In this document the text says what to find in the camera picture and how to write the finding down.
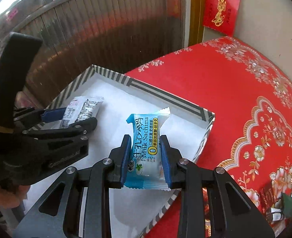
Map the red foil candy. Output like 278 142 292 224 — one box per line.
203 187 211 237

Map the red gold wall envelope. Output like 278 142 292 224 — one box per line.
203 0 240 36

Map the person's left hand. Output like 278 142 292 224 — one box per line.
0 185 30 209

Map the striped white cardboard box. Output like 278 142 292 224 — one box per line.
21 64 216 238

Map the dark green snack packet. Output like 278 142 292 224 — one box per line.
282 193 292 219

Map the dark red chocolate bar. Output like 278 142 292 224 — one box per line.
260 182 282 214

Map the black barcode snack packet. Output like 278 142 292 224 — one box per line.
266 207 285 223

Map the red floral tablecloth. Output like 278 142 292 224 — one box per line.
124 35 292 238

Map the silver white snack packet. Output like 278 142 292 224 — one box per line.
48 96 104 129

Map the blue milk sachima packet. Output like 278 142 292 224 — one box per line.
125 107 170 191

